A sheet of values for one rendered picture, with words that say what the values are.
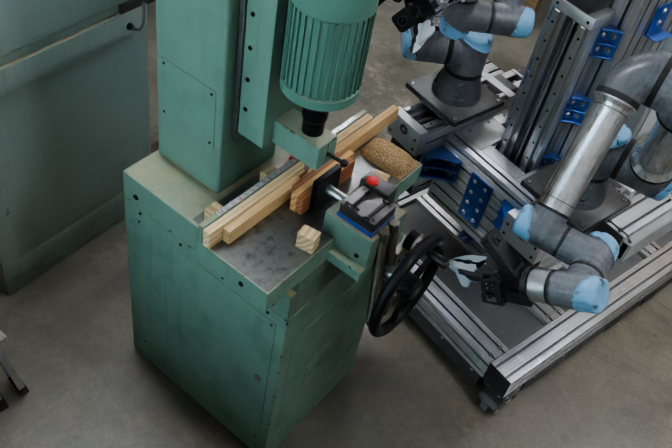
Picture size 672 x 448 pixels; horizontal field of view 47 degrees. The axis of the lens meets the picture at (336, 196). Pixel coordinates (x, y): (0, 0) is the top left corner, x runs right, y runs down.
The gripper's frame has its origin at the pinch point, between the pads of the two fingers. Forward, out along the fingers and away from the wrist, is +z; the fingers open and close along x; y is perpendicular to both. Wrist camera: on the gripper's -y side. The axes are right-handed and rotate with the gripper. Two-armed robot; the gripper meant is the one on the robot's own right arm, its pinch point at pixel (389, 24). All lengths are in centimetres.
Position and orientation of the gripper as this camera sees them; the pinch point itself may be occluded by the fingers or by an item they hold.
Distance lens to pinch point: 168.2
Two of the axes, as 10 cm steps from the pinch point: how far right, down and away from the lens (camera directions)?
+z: -6.2, 4.9, -6.2
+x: 5.5, 8.3, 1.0
